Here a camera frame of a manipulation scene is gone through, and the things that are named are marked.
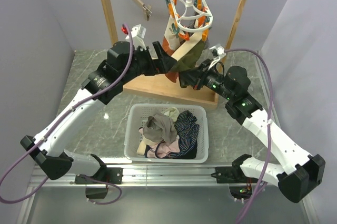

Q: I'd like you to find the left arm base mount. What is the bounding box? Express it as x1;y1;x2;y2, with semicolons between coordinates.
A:
74;167;123;205

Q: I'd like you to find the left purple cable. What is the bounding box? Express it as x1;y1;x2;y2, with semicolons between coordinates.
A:
0;23;135;205

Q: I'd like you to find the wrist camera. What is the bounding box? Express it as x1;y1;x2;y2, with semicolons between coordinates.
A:
208;45;226;70
121;24;147;51

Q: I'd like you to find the pale yellow underwear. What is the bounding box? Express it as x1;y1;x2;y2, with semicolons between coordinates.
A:
162;107;180;122

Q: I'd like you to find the purple cable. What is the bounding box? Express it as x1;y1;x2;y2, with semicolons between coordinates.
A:
223;48;273;223
0;23;135;205

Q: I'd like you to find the olive green underwear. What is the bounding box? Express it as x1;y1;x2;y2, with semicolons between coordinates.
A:
165;32;205;83

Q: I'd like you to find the grey striped underwear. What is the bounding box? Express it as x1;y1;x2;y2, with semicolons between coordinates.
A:
193;15;210;49

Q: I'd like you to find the pink underwear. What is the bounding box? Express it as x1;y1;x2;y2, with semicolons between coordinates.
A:
136;128;180;159

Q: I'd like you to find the wooden clothes rack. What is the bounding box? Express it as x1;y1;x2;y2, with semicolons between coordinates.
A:
94;0;252;111

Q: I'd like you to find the dark striped underwear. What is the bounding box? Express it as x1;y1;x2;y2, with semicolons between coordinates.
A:
168;110;200;160

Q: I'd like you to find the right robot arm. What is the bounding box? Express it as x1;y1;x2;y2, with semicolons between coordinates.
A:
179;59;325;203

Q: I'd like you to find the white plastic laundry basket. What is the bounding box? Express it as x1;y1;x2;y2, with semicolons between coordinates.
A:
124;104;209;164

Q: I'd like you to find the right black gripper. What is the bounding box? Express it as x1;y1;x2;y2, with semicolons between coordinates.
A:
179;58;234;100

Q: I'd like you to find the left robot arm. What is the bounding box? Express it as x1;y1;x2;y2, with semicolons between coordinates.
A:
21;41;177;183

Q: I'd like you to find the orange white underwear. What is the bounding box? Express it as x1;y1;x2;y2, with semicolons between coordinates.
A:
162;15;188;83

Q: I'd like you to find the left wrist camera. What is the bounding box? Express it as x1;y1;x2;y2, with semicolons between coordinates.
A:
121;24;147;51

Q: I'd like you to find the beige underwear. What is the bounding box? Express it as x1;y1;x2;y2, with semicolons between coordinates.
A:
143;112;177;143

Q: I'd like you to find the aluminium rail frame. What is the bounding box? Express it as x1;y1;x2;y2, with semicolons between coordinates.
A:
15;50;319;224

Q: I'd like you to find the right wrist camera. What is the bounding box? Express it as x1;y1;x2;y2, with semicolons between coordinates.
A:
208;45;226;70

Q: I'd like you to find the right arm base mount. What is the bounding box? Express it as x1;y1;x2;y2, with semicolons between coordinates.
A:
211;166;257;202

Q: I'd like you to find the white round clip hanger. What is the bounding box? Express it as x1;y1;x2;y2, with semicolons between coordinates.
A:
165;0;213;40

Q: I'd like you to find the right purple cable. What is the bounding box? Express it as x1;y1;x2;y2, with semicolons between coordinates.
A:
223;48;273;223

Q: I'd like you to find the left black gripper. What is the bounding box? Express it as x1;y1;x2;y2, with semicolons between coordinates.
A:
121;41;178;84

